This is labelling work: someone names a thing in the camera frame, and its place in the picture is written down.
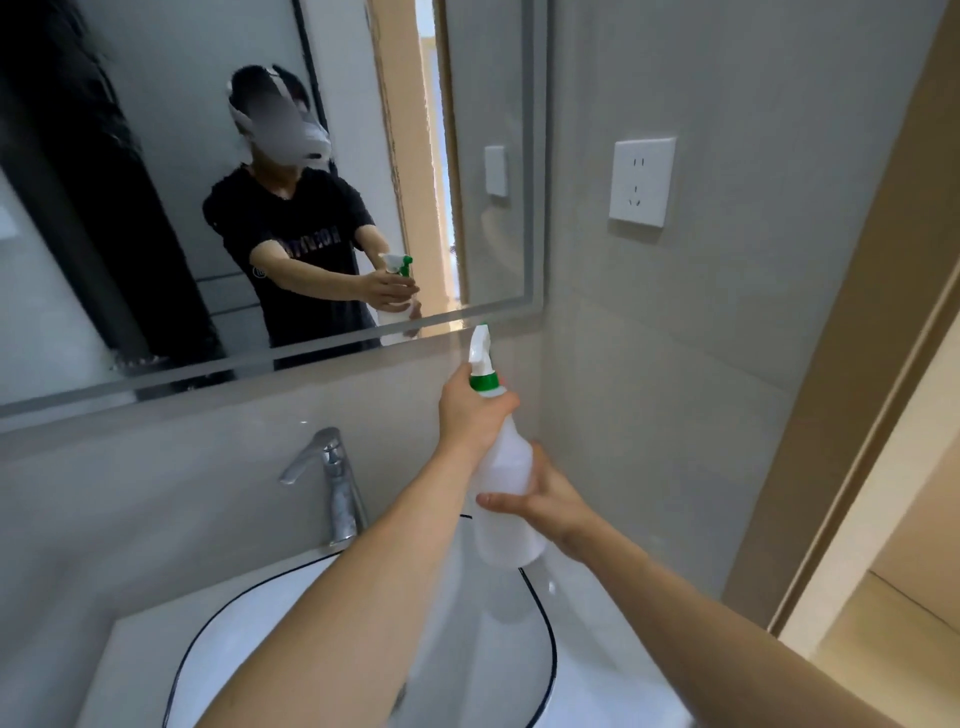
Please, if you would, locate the person's right hand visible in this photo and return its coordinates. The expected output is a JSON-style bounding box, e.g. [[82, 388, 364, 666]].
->
[[474, 442, 604, 565]]

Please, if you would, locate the person's left hand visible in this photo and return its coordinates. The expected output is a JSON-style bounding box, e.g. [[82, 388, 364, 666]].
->
[[437, 367, 522, 471]]

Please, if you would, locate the white spray bottle green collar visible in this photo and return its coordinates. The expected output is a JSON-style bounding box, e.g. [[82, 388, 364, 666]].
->
[[466, 323, 547, 572]]

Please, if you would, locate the wall mirror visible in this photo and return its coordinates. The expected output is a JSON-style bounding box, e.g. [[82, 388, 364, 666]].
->
[[0, 0, 553, 437]]

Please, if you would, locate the person's left forearm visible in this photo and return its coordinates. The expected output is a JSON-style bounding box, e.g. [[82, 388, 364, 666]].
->
[[194, 446, 483, 728]]

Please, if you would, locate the person's right forearm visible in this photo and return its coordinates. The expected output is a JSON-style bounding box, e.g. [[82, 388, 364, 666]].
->
[[569, 524, 925, 728]]

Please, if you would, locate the chrome faucet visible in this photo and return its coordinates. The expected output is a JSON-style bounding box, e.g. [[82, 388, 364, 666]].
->
[[278, 427, 371, 550]]

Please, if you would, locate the white sink basin black rim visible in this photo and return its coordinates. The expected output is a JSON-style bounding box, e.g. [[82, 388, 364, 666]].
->
[[161, 513, 561, 728]]

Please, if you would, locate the white marble vanity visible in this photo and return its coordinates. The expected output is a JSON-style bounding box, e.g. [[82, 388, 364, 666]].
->
[[74, 538, 700, 728]]

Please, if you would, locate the white wall socket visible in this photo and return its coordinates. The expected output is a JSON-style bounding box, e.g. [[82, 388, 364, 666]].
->
[[608, 136, 679, 230]]

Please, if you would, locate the wooden door frame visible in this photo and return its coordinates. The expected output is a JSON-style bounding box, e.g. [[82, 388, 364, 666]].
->
[[721, 0, 960, 640]]

